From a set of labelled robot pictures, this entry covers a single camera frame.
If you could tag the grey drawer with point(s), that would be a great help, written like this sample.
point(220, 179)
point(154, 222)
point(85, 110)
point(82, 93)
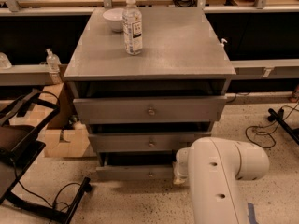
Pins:
point(149, 109)
point(130, 142)
point(142, 172)

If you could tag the grey bottom drawer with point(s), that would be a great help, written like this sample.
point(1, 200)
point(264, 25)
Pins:
point(142, 172)

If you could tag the black cart frame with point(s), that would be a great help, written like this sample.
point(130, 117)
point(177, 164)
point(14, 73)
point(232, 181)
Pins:
point(19, 148)

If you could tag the cardboard box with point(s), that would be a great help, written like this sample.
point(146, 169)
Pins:
point(65, 136)

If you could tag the clear plastic water bottle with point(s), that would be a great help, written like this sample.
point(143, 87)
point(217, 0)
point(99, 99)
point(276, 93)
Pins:
point(132, 28)

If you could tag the grey drawer cabinet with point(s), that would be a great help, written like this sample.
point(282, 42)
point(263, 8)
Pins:
point(181, 57)

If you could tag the white bowl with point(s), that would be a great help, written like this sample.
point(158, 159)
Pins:
point(113, 17)

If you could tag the grey top drawer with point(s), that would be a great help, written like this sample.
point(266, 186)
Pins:
point(149, 109)

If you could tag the black stand leg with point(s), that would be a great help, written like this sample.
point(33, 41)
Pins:
point(278, 117)

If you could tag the clear sanitizer pump bottle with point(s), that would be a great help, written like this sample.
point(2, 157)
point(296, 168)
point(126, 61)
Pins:
point(53, 62)

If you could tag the white pump dispenser top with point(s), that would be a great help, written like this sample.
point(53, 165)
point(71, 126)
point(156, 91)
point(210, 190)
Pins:
point(223, 42)

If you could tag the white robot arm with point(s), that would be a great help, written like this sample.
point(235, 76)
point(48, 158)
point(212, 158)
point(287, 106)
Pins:
point(213, 166)

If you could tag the grey middle drawer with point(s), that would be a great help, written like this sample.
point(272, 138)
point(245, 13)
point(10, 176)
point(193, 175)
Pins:
point(130, 142)

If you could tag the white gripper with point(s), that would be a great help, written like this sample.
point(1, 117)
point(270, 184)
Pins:
point(181, 157)

